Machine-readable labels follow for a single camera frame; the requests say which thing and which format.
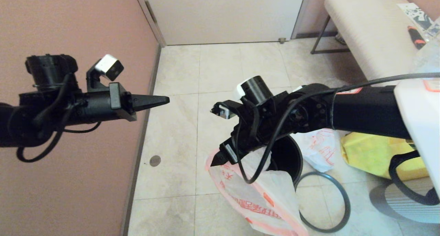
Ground white trash bag red cartoon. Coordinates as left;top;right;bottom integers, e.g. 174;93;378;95
205;147;310;236

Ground black white printed leaflet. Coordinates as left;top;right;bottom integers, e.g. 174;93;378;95
396;3;439;35

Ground yellow fabric tote bag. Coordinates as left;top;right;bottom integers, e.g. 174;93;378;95
340;131;430;181

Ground beige bench metal legs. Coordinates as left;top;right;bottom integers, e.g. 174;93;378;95
311;0;440;87

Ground large clear plastic bottle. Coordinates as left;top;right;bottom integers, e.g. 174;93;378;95
412;18;440;75

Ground white door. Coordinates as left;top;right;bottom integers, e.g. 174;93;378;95
142;0;306;46

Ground white plastic bag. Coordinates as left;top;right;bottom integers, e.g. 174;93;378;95
296;128;342;173

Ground grey wall baseboard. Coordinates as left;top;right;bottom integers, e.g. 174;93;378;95
120;45;162;236

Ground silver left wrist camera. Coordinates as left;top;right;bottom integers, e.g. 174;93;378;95
86;54;125;92

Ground black orange utility knife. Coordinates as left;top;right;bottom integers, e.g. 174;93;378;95
408;26;427;50

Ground grey ribbed round object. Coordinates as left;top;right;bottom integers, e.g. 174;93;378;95
370;179;440;224

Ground grey bin retaining ring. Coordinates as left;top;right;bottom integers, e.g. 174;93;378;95
296;172;351;234

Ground black trash bin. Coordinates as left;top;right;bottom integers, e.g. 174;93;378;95
268;135;304;188

